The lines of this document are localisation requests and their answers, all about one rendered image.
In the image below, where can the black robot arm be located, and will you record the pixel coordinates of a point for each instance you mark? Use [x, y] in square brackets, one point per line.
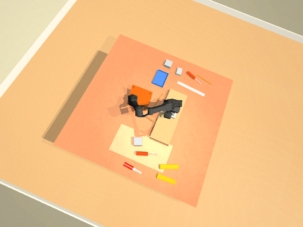
[168, 105]

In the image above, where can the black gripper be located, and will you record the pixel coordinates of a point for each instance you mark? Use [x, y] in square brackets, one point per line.
[168, 114]

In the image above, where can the blue rectangular tray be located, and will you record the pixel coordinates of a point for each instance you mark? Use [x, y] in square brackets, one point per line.
[160, 78]

